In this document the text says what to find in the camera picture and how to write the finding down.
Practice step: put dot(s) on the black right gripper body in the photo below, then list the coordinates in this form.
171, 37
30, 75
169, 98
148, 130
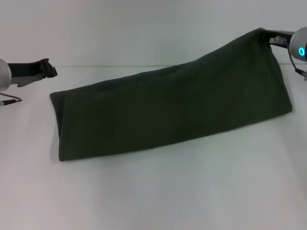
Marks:
280, 33

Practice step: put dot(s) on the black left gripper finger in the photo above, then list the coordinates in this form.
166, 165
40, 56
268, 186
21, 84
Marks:
49, 72

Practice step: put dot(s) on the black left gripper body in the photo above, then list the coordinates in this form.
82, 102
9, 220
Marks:
21, 69

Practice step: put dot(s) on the dark green t-shirt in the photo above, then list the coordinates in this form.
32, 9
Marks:
168, 103

